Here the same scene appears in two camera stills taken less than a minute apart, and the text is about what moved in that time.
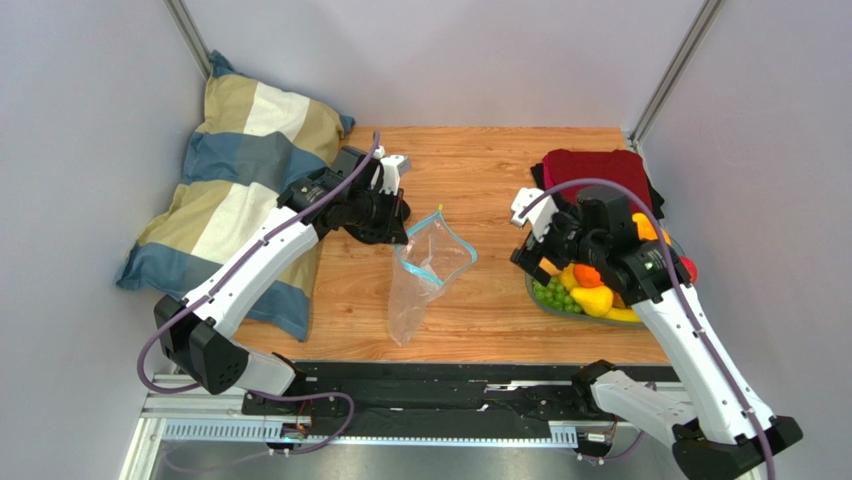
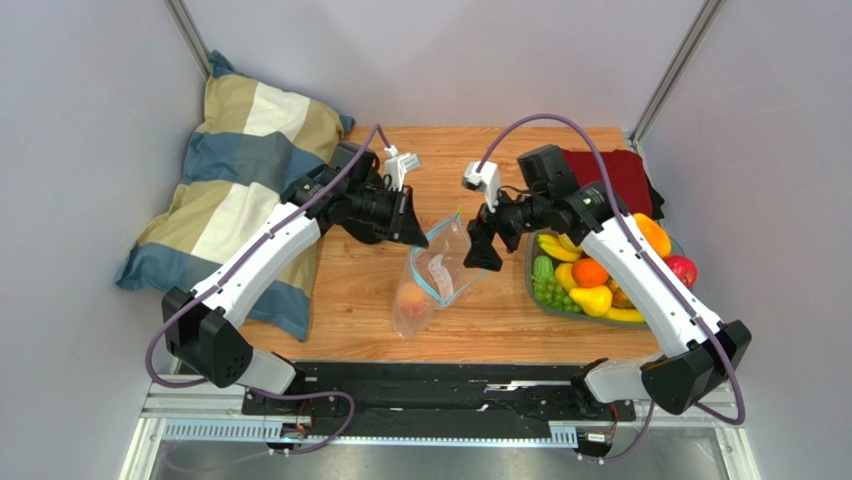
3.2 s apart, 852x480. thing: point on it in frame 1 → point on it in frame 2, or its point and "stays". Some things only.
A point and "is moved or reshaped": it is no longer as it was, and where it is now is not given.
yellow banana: (623, 314) stays
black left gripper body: (373, 214) stays
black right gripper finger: (529, 257) → (482, 253)
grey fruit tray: (552, 308) stays
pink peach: (549, 267) → (412, 301)
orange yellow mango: (646, 230) stays
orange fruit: (588, 276) stays
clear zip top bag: (433, 254) is moved or reshaped
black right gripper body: (534, 252) → (486, 226)
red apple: (690, 267) stays
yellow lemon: (596, 301) stays
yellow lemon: (568, 277) stays
